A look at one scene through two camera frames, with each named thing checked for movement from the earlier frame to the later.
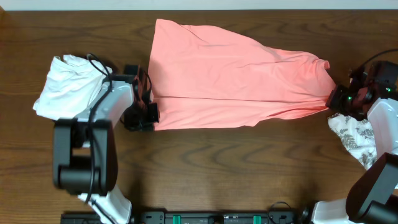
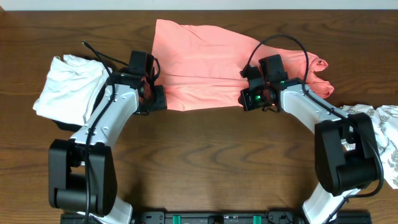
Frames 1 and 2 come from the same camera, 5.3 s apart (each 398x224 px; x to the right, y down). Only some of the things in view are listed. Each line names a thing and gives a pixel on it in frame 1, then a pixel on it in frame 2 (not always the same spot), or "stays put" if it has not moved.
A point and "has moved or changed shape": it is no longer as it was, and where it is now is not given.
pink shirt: x=201 y=76 has moved or changed shape
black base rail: x=189 y=217 stays put
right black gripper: x=334 y=102 -> x=244 y=97
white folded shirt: x=71 y=85 stays put
